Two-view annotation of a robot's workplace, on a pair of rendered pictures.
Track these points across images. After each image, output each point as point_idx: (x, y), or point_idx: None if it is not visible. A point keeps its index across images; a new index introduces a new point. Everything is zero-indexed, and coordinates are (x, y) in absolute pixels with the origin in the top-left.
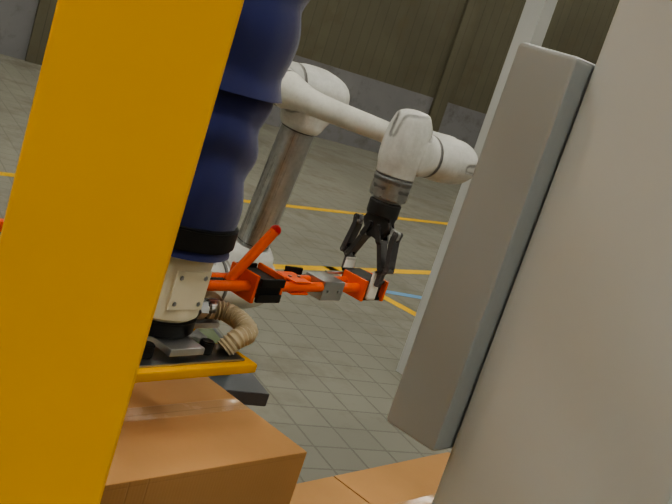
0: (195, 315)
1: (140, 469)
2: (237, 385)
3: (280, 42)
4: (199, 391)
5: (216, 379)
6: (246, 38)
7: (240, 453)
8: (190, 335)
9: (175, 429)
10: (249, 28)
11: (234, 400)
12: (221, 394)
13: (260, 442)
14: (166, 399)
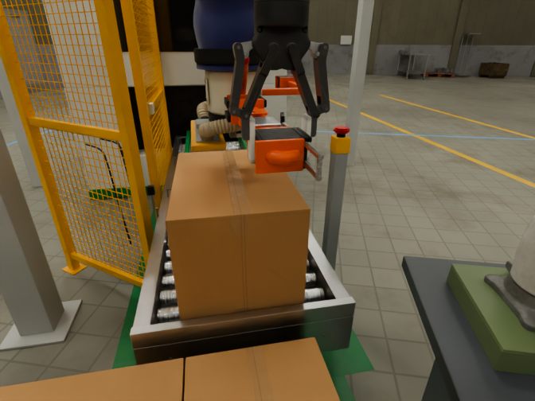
0: (212, 110)
1: (182, 169)
2: (466, 370)
3: None
4: (262, 200)
5: (469, 349)
6: None
7: (179, 195)
8: (516, 307)
9: (214, 183)
10: None
11: (247, 211)
12: (257, 208)
13: (187, 204)
14: (250, 188)
